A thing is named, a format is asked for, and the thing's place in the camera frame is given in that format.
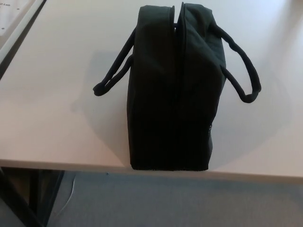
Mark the black desk leg frame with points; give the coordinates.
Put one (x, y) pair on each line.
(42, 194)

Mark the black fabric lunch bag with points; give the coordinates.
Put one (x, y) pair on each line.
(165, 94)

